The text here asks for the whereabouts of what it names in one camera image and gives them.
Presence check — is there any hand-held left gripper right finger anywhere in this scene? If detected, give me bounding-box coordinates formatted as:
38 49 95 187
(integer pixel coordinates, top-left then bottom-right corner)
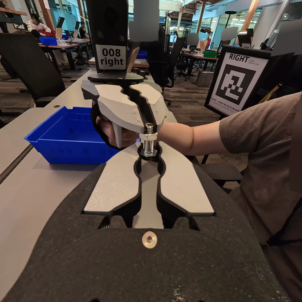
156 141 215 217

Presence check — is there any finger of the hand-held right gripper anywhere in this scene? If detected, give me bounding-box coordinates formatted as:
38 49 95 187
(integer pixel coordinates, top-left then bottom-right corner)
94 84 145 134
129 83 165 131

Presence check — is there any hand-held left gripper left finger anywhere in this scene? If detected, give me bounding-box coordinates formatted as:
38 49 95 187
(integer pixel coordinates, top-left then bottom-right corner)
83 142 142 216

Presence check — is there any thick short steel bolt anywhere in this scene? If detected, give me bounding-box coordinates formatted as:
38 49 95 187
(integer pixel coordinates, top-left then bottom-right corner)
140 123 158 157

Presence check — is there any blue plastic bin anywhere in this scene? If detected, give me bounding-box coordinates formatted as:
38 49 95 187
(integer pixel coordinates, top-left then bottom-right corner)
24 106 142 165

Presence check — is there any person's right forearm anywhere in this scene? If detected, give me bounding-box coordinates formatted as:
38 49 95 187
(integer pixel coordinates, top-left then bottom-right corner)
158 119 227 157

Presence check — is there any person's right hand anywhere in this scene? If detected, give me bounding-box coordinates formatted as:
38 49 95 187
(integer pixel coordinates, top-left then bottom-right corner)
95 116 142 148

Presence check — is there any wooden top desk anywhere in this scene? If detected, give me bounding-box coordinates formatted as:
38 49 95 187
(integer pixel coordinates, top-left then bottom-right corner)
39 42 78 71

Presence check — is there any small blue storage bin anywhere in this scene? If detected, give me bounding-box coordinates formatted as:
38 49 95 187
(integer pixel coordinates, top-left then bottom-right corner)
39 36 58 46
127 50 148 59

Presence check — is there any black office chair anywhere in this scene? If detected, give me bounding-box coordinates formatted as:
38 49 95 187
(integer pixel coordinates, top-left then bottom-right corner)
164 36 187 105
0 33 66 108

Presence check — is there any grey trash can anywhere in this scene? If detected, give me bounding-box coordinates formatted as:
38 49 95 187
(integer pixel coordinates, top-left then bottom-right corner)
196 71 214 87

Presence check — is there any black framed marker sign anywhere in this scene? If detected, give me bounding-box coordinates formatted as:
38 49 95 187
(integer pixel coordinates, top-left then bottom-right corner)
204 45 272 117

